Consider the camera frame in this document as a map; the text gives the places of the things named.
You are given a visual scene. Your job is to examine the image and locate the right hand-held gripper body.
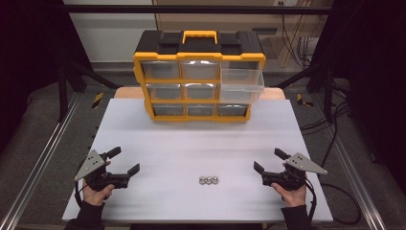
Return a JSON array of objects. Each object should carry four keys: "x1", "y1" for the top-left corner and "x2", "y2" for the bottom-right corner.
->
[{"x1": 261, "y1": 152, "x2": 328, "y2": 192}]

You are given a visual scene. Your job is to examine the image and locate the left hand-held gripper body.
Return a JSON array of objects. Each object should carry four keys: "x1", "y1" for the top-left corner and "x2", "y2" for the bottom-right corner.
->
[{"x1": 74, "y1": 149, "x2": 132, "y2": 193}]

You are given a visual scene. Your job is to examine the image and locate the large clear plastic drawer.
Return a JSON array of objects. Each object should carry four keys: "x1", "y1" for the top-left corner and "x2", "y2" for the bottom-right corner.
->
[{"x1": 219, "y1": 60, "x2": 265, "y2": 105}]

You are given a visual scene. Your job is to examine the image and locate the yellow black drawer organizer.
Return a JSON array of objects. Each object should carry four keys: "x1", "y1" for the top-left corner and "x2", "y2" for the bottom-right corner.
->
[{"x1": 132, "y1": 30, "x2": 267, "y2": 124}]

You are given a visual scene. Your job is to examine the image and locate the person's left hand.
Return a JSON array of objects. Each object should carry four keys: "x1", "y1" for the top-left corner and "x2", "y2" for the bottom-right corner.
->
[{"x1": 81, "y1": 180, "x2": 116, "y2": 207}]

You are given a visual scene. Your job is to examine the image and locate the person's right hand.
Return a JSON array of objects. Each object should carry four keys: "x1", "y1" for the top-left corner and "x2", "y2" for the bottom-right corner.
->
[{"x1": 271, "y1": 184, "x2": 308, "y2": 208}]

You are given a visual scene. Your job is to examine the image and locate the yellow black hazard tape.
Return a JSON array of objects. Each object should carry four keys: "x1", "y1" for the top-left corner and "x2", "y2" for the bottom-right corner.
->
[
  {"x1": 296, "y1": 93, "x2": 315, "y2": 108},
  {"x1": 91, "y1": 92, "x2": 105, "y2": 109}
]

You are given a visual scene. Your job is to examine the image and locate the black metal stand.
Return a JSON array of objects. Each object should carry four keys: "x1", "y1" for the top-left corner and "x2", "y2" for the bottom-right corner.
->
[
  {"x1": 277, "y1": 61, "x2": 337, "y2": 123},
  {"x1": 56, "y1": 60, "x2": 123, "y2": 123}
]

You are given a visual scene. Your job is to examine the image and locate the set of small clear drawers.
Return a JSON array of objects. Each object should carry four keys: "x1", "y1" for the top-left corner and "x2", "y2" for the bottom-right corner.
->
[{"x1": 141, "y1": 59, "x2": 249, "y2": 118}]

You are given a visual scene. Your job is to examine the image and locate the light wooden cabinet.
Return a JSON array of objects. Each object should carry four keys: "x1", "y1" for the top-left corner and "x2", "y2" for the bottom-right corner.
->
[{"x1": 154, "y1": 0, "x2": 330, "y2": 69}]

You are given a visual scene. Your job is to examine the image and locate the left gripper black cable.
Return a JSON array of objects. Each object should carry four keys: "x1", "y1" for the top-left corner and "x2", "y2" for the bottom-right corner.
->
[{"x1": 74, "y1": 180, "x2": 84, "y2": 209}]

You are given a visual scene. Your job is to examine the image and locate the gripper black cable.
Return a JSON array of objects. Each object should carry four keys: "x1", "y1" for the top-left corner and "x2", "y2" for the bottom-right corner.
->
[
  {"x1": 304, "y1": 176, "x2": 318, "y2": 222},
  {"x1": 74, "y1": 180, "x2": 84, "y2": 209}
]

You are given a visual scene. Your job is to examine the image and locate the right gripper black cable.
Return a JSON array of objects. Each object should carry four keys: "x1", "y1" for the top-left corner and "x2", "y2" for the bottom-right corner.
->
[{"x1": 304, "y1": 176, "x2": 318, "y2": 222}]

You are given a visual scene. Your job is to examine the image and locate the black floor cables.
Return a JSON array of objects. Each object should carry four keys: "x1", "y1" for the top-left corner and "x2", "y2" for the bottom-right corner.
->
[{"x1": 300, "y1": 80, "x2": 352, "y2": 169}]

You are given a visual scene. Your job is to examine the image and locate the aluminium frame rail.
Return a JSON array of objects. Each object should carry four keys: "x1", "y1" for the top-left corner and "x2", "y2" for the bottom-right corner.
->
[
  {"x1": 0, "y1": 92, "x2": 81, "y2": 230},
  {"x1": 309, "y1": 95, "x2": 388, "y2": 230}
]

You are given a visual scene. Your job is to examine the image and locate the black cable loop on floor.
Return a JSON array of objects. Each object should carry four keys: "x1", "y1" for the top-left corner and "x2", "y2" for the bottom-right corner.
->
[{"x1": 320, "y1": 182, "x2": 362, "y2": 226}]

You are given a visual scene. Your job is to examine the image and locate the bundle of hanging cables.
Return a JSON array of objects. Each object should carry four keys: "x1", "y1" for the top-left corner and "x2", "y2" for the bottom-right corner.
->
[{"x1": 281, "y1": 13, "x2": 321, "y2": 69}]

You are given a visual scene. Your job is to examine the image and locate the black horizontal frame bar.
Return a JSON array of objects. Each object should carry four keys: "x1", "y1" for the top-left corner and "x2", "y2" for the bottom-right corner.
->
[{"x1": 62, "y1": 4, "x2": 333, "y2": 15}]

